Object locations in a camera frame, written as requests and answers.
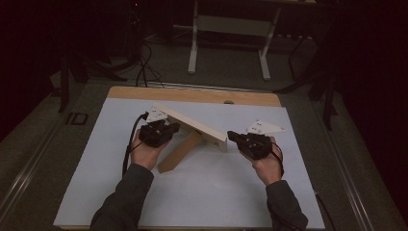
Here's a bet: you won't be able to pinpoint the white metal stand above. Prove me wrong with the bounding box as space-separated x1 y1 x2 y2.
187 0 284 82

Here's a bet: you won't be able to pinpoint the black rectangular floor frame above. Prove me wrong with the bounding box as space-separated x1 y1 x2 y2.
64 112 89 126

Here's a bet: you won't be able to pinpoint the brown wooden block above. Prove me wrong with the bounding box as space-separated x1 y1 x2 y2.
156 129 204 174

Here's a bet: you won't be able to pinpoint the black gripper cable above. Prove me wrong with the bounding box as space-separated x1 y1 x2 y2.
121 111 150 178
269 141 286 178

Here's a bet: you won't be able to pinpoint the black floor cables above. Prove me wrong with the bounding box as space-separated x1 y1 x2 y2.
134 40 166 89

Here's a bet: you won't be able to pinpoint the person's left hand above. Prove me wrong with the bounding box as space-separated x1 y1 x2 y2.
129 129 169 171

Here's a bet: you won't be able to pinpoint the white table sheet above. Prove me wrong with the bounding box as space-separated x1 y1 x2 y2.
53 96 325 230

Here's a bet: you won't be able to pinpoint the black metal stand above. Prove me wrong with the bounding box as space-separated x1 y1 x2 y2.
274 30 340 132
57 49 129 114

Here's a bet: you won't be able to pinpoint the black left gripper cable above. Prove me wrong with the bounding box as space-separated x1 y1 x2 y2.
121 111 150 178

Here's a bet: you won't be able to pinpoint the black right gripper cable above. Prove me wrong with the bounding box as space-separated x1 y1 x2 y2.
269 141 286 178

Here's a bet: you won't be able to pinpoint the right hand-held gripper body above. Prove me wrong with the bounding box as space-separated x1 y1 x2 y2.
239 118 287 161

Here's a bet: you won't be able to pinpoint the long pale wooden block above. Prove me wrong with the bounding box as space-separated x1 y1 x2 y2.
152 102 229 154

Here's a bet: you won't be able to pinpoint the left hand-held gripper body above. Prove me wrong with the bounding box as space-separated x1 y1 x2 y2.
138 109 171 149

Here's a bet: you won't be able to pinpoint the person's right hand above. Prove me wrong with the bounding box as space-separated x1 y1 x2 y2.
241 136 285 188

